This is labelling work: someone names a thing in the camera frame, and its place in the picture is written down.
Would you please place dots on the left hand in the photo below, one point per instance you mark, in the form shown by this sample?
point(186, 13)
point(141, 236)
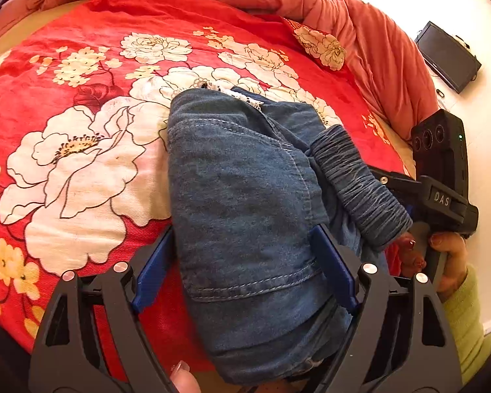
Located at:
point(183, 380)

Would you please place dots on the right hand red nails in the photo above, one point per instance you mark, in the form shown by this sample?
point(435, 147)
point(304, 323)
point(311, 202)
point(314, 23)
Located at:
point(455, 268)

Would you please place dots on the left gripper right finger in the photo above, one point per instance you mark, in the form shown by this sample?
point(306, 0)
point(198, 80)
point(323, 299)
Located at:
point(398, 339)

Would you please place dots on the black flat monitor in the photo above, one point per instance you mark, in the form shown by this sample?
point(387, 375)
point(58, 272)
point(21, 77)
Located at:
point(444, 54)

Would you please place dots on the blue denim pants lace trim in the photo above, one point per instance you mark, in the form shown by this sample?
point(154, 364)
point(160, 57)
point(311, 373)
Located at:
point(249, 178)

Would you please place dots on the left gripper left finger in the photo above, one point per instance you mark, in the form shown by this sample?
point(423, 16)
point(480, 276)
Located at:
point(67, 354)

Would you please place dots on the right forearm green sleeve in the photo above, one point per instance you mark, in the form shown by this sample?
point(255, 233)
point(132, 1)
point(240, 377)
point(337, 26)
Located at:
point(462, 310)

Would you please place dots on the red floral blanket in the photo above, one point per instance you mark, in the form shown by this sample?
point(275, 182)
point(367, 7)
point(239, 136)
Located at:
point(84, 106)

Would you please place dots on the pink quilted comforter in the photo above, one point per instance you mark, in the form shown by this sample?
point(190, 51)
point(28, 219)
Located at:
point(388, 67)

